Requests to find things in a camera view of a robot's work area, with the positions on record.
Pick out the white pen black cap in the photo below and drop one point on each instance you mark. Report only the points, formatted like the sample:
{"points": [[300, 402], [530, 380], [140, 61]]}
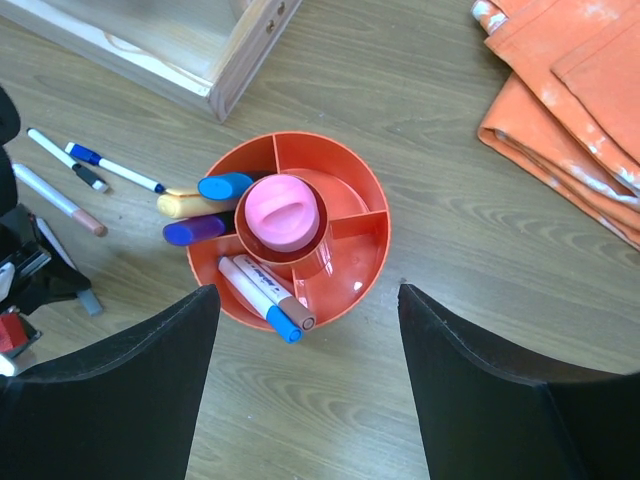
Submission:
{"points": [[84, 173]]}

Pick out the white pen salmon cap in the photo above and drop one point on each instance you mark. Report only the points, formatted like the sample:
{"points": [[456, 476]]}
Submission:
{"points": [[57, 199]]}

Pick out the orange folded cloth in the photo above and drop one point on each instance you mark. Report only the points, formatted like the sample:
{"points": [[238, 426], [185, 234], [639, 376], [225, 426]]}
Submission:
{"points": [[568, 113]]}

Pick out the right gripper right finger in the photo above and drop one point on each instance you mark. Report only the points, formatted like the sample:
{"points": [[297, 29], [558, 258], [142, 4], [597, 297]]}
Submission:
{"points": [[491, 409]]}

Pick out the orange pink highlighter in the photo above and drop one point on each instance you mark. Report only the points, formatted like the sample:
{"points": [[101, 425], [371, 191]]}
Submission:
{"points": [[186, 203]]}

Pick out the black highlighter purple cap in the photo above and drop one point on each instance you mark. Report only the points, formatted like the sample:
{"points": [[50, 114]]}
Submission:
{"points": [[198, 229]]}

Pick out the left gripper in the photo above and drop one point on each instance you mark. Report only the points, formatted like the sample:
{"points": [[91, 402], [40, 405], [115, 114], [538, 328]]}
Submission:
{"points": [[41, 275]]}

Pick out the orange round divided organizer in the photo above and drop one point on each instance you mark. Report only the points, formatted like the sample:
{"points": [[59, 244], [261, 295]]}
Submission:
{"points": [[350, 250]]}

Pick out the white pen light-blue cap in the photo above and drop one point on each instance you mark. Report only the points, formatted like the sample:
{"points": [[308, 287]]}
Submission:
{"points": [[265, 307]]}

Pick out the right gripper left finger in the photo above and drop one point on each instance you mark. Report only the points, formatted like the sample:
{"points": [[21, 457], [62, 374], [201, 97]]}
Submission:
{"points": [[124, 407]]}

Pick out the glue tube pink cap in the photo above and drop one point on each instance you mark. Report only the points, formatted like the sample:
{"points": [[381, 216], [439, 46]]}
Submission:
{"points": [[282, 212]]}

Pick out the black highlighter blue cap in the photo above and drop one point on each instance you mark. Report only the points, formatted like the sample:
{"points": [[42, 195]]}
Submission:
{"points": [[229, 186]]}

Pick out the white pen brown cap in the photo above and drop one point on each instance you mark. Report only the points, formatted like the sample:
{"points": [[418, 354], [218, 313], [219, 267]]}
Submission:
{"points": [[275, 290]]}

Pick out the white pen grey cap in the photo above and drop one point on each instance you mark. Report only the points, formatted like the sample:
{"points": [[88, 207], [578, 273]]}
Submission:
{"points": [[86, 297]]}

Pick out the white pen dark-blue cap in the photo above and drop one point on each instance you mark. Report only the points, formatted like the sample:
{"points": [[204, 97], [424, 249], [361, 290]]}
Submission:
{"points": [[91, 157]]}

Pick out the wooden clothes rack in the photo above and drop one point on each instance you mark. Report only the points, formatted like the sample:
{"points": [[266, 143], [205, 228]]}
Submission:
{"points": [[199, 54]]}

